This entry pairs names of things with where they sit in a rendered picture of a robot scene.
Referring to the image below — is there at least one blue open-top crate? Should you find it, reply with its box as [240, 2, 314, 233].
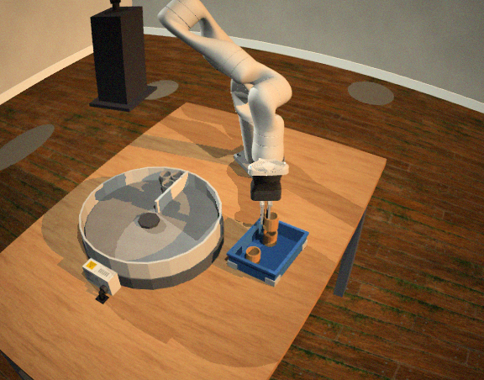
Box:
[227, 218, 308, 287]

